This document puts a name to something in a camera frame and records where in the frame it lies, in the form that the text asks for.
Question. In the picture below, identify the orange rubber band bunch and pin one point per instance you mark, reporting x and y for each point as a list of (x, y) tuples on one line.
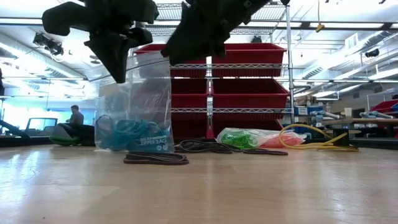
[(280, 142)]

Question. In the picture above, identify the green rubber band bunch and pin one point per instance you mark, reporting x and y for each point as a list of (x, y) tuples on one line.
[(239, 140)]

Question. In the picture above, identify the blue rubber band bunch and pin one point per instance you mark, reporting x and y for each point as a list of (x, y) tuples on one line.
[(130, 130)]

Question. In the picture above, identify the person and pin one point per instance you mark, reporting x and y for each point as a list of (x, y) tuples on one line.
[(76, 118)]

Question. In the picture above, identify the computer monitor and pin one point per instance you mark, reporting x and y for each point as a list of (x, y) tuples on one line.
[(40, 124)]

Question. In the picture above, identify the grey blue pipe fitting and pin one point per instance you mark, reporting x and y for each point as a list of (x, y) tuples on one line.
[(376, 114), (323, 115)]

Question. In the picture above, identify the yellow hanging plug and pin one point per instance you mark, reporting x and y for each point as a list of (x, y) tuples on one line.
[(320, 28)]

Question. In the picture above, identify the wooden workbench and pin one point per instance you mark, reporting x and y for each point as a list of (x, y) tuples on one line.
[(373, 121)]

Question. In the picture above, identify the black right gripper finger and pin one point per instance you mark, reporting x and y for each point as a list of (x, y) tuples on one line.
[(196, 40)]

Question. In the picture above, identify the dark grey rubber band tangle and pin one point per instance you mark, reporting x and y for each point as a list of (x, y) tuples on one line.
[(202, 146)]

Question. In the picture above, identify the clear plastic zipper bag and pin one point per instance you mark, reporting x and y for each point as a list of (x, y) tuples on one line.
[(222, 133), (149, 93), (298, 137)]

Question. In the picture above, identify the black curved chair part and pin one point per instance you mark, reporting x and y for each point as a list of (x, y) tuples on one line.
[(14, 129)]

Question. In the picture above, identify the white cup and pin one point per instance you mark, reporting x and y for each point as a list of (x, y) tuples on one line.
[(348, 113)]

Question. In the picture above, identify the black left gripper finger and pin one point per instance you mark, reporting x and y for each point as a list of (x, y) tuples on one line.
[(113, 53), (141, 35)]

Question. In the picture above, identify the red storage tote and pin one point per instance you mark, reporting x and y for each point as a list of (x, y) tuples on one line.
[(387, 106)]

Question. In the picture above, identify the black ceiling camera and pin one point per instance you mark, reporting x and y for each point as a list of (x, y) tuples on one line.
[(372, 53)]

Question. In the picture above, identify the black and green bag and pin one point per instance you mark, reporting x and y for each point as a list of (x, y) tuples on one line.
[(68, 137)]

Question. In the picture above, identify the blue storage bin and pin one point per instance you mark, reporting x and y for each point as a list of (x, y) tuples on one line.
[(304, 111)]

